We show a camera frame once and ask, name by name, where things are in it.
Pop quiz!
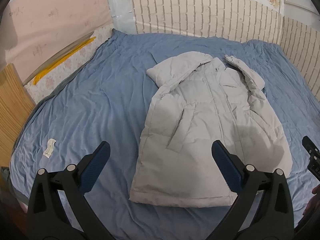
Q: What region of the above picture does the white window frame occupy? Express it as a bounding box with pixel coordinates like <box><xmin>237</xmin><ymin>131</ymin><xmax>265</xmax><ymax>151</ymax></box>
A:
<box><xmin>284</xmin><ymin>0</ymin><xmax>319</xmax><ymax>29</ymax></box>

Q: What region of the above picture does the floral mattress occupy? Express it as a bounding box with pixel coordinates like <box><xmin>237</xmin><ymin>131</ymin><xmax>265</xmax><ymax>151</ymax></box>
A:
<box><xmin>24</xmin><ymin>24</ymin><xmax>113</xmax><ymax>103</ymax></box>

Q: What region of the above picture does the yellow strap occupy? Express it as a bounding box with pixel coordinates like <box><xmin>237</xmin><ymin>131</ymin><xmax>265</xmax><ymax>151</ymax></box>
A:
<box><xmin>33</xmin><ymin>36</ymin><xmax>97</xmax><ymax>85</ymax></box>

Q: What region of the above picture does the blue bed sheet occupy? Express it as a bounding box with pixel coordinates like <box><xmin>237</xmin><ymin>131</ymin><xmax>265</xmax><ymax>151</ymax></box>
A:
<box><xmin>9</xmin><ymin>31</ymin><xmax>319</xmax><ymax>239</ymax></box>

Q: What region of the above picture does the light grey puffer jacket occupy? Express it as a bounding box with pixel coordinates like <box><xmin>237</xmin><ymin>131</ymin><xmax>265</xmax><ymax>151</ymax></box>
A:
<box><xmin>130</xmin><ymin>51</ymin><xmax>292</xmax><ymax>207</ymax></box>

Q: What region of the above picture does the person's right hand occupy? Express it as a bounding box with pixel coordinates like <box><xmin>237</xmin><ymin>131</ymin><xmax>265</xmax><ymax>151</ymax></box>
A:
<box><xmin>303</xmin><ymin>185</ymin><xmax>320</xmax><ymax>216</ymax></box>

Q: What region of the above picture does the wooden bedside panel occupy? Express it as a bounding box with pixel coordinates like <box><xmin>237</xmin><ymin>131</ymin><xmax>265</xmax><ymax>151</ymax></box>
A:
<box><xmin>0</xmin><ymin>63</ymin><xmax>35</xmax><ymax>167</ymax></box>

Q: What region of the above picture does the pink padded headboard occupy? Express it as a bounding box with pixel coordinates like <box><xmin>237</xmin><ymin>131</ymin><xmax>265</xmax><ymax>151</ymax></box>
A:
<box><xmin>1</xmin><ymin>0</ymin><xmax>112</xmax><ymax>81</ymax></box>

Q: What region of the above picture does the white sheet label tag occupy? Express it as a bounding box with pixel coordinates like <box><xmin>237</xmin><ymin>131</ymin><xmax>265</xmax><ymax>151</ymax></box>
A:
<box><xmin>43</xmin><ymin>138</ymin><xmax>56</xmax><ymax>158</ymax></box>

